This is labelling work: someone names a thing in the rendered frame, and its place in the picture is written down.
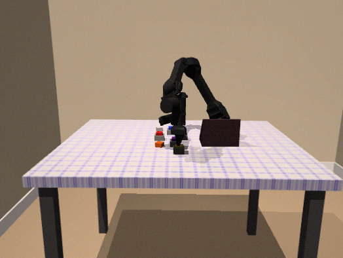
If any orange block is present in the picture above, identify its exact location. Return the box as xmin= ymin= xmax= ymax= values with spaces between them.
xmin=155 ymin=141 xmax=164 ymax=148

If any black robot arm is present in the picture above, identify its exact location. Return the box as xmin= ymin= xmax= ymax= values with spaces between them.
xmin=159 ymin=58 xmax=230 ymax=126

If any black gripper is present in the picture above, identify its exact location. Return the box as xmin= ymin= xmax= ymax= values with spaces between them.
xmin=171 ymin=110 xmax=187 ymax=146

